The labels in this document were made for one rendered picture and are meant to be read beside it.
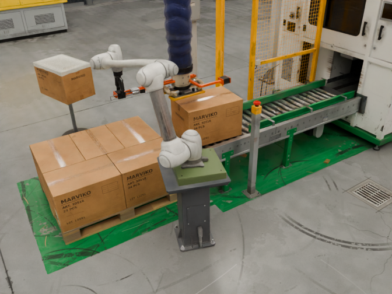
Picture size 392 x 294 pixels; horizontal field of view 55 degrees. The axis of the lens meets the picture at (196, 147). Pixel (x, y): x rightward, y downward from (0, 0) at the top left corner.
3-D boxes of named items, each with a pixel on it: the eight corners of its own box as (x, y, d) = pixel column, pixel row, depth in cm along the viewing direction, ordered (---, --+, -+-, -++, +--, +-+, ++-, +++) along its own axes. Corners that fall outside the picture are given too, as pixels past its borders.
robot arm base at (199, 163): (209, 167, 297) (209, 161, 294) (181, 168, 295) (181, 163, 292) (206, 154, 312) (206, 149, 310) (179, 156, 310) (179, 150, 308)
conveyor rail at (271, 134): (355, 110, 468) (358, 95, 458) (359, 111, 464) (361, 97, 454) (194, 168, 367) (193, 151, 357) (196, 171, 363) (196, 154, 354)
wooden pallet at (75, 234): (142, 155, 465) (141, 145, 458) (182, 199, 392) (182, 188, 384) (41, 188, 413) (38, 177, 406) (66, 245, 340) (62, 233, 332)
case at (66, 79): (95, 94, 473) (90, 63, 452) (67, 105, 447) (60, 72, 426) (67, 83, 507) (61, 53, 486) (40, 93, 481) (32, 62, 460)
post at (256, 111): (251, 190, 402) (257, 103, 350) (255, 193, 397) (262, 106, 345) (246, 192, 399) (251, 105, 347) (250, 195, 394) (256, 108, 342)
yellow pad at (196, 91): (199, 89, 360) (199, 84, 357) (205, 92, 353) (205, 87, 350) (168, 97, 345) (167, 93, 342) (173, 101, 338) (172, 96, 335)
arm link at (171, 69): (163, 55, 279) (150, 59, 270) (181, 59, 269) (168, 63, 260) (164, 72, 286) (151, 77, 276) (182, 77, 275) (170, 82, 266)
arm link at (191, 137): (206, 154, 302) (206, 130, 290) (191, 164, 289) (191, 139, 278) (190, 148, 310) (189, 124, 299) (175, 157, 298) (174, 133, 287)
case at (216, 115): (221, 119, 423) (221, 85, 402) (241, 135, 392) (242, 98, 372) (172, 132, 400) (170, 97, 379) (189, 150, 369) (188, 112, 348)
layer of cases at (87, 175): (141, 145, 458) (137, 115, 437) (182, 187, 384) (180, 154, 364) (38, 177, 406) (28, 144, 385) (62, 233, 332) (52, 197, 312)
